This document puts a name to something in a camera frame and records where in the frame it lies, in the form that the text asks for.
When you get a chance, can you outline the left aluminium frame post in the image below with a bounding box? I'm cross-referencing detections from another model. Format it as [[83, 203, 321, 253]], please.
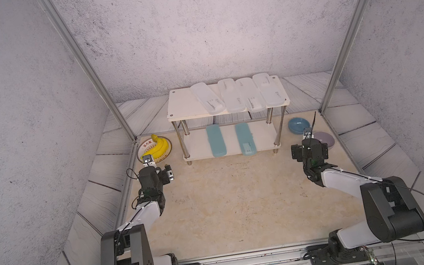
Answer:
[[37, 0, 137, 141]]

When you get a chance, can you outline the purple ceramic bowl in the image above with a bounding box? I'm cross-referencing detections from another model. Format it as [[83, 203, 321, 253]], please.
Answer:
[[313, 131, 335, 148]]

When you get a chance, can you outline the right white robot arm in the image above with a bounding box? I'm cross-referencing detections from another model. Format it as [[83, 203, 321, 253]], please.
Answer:
[[291, 138, 424, 250]]

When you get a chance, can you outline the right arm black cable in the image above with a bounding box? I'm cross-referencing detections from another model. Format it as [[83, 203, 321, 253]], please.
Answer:
[[308, 111, 320, 133]]

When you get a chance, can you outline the teal pencil case with label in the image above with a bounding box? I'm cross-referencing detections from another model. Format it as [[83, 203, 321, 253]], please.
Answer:
[[235, 122, 257, 156]]

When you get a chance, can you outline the blue ceramic bowl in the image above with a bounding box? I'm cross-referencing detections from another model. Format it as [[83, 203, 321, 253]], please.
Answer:
[[288, 117, 311, 135]]

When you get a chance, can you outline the right aluminium frame post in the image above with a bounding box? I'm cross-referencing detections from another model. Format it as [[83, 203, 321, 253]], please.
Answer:
[[319, 0, 369, 116]]

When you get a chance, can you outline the clear pencil case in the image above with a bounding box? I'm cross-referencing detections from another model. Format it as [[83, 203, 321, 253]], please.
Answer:
[[217, 78, 246, 113], [252, 73, 286, 108], [236, 77, 267, 113], [190, 82, 226, 115]]

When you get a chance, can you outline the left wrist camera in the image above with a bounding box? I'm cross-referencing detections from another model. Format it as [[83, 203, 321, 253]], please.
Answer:
[[142, 154, 157, 168]]

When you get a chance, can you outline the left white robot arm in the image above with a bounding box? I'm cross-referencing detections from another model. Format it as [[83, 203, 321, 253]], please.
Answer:
[[100, 165, 178, 265]]

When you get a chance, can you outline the aluminium frame post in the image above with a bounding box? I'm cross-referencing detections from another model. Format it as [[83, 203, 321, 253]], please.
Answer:
[[319, 0, 369, 116], [37, 0, 137, 141]]

